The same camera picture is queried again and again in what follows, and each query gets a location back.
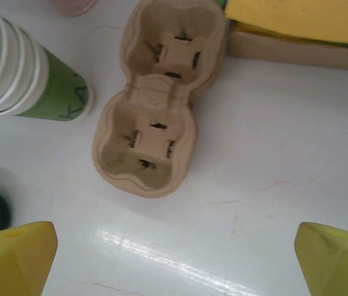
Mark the cardboard napkin tray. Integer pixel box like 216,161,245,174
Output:
229,21,348,73

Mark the brown pulp cup carrier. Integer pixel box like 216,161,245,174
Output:
92,0,227,199

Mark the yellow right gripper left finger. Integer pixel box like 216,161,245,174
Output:
0,220,59,296

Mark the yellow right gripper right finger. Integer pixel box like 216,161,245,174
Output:
294,221,348,296

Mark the pink straw holder cup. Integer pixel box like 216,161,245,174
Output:
49,0,97,17

